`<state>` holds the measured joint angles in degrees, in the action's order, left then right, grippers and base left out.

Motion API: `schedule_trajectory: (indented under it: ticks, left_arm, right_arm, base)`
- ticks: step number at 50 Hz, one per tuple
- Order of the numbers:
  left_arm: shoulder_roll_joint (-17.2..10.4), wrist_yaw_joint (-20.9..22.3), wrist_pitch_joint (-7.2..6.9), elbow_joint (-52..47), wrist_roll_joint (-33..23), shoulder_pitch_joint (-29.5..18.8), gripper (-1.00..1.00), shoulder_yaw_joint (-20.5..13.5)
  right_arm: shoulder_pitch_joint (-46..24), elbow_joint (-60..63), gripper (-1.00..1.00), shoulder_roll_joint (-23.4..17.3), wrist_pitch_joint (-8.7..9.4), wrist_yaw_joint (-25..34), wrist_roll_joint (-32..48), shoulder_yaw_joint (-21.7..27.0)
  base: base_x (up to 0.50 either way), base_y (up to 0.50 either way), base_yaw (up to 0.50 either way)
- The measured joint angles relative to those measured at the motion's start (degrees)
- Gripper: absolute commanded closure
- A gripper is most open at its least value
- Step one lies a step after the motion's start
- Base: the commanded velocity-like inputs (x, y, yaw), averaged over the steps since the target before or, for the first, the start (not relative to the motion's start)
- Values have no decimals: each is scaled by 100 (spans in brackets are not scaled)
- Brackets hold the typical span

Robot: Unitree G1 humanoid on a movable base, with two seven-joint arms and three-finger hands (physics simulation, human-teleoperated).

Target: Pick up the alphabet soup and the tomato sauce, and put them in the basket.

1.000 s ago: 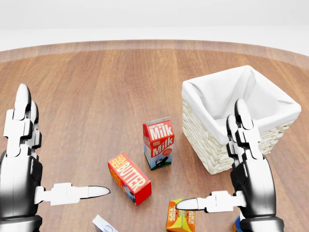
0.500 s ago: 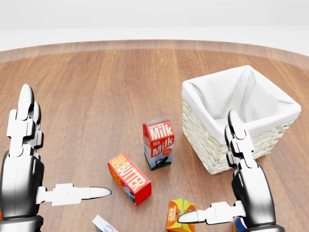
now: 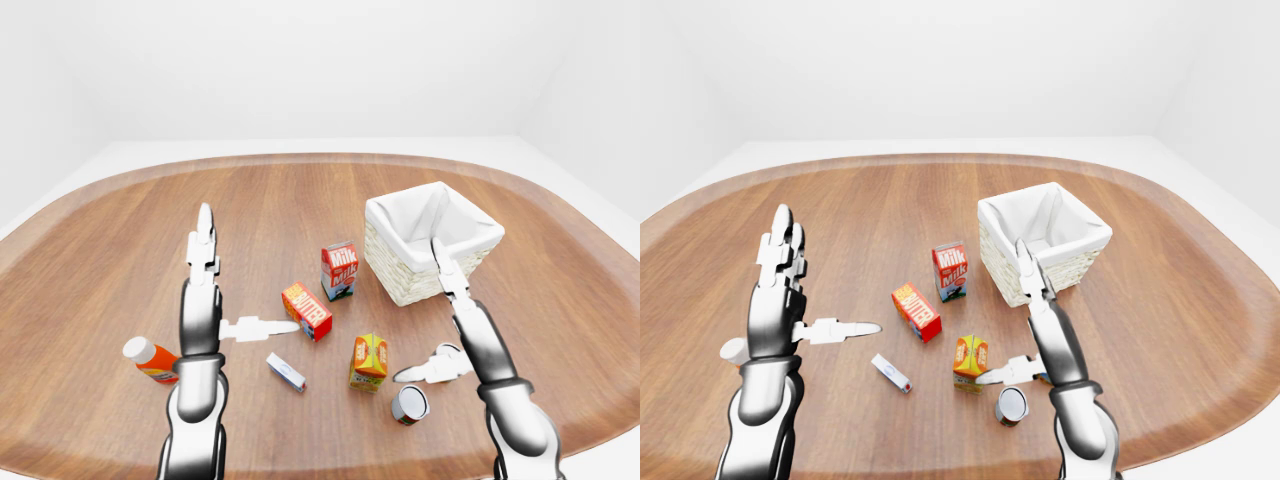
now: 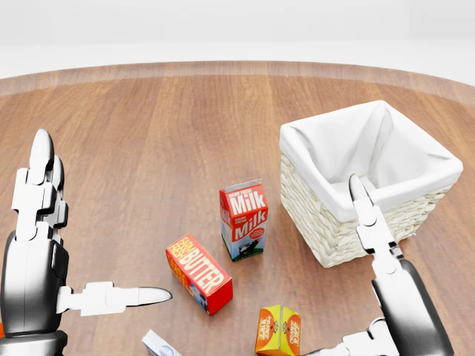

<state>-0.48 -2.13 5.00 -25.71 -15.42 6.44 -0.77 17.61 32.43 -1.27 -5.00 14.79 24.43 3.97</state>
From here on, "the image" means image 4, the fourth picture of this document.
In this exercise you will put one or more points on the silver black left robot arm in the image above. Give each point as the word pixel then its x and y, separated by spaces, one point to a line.
pixel 33 345

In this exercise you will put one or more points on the red white milk carton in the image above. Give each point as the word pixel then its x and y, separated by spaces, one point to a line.
pixel 246 222

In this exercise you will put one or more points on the white blue printed box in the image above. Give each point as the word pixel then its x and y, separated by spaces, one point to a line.
pixel 157 345

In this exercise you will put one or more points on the small orange red item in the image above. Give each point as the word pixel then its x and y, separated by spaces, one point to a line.
pixel 1 330

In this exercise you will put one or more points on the white wicker basket with liner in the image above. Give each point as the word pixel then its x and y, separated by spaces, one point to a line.
pixel 334 155

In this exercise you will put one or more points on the red orange butter box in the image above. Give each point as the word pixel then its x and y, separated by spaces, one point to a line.
pixel 200 270

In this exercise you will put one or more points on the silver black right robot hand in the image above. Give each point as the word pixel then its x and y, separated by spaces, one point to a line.
pixel 408 315

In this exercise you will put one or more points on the orange juice carton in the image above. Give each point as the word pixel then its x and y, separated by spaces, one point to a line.
pixel 276 333

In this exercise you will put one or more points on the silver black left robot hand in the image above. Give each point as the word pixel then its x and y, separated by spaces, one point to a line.
pixel 31 274

